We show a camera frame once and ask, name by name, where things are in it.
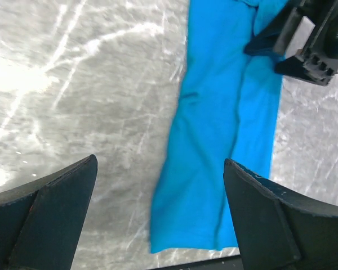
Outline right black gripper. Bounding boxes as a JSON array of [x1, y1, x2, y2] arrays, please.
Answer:
[[244, 1, 338, 86]]

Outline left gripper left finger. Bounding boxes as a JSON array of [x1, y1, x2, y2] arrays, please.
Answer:
[[0, 155, 98, 269]]

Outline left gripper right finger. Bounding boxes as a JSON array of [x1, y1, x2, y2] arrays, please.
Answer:
[[224, 159, 338, 269]]

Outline blue t shirt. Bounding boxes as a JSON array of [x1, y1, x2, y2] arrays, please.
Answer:
[[150, 0, 285, 253]]

